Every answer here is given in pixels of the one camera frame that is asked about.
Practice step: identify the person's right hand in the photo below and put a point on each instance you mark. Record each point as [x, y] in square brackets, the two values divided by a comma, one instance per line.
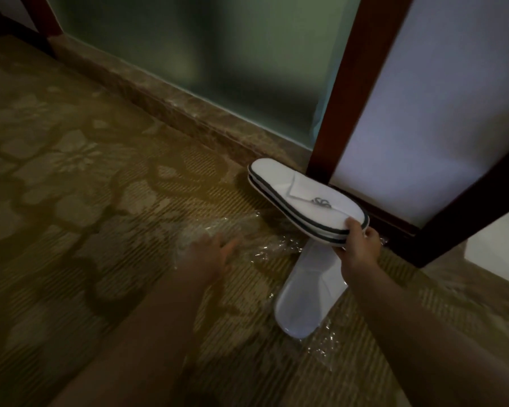
[358, 254]

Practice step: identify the person's left hand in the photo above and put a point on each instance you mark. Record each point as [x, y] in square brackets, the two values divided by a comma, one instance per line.
[205, 260]

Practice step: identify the person's left fingers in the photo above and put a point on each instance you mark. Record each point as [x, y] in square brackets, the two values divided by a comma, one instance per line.
[225, 249]

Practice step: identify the person's right thumb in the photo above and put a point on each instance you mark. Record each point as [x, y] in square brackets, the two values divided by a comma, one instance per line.
[354, 231]

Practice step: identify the white slipper with dark trim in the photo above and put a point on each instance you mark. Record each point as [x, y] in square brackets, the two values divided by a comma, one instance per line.
[280, 206]
[280, 182]

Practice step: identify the person's left forearm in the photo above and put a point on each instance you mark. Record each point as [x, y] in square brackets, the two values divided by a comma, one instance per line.
[152, 343]

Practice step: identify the person's right forearm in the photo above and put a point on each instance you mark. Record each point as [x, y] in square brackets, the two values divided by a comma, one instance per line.
[420, 339]

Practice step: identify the clear plastic wrapper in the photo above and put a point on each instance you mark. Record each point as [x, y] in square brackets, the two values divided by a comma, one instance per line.
[254, 245]

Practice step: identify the plain white slipper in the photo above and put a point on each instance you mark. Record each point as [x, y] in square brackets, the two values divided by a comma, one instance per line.
[305, 292]

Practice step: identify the white door panel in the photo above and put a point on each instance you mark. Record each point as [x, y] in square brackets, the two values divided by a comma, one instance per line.
[441, 101]

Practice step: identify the brown marble threshold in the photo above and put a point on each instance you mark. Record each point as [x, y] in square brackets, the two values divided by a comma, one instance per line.
[174, 101]

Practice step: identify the frosted green glass panel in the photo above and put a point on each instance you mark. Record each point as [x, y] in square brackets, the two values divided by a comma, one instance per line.
[237, 50]

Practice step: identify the dark red wooden door frame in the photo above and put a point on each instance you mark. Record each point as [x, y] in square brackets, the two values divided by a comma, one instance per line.
[356, 80]

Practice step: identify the dark red wooden post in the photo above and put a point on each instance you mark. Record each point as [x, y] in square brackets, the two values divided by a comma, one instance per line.
[42, 12]

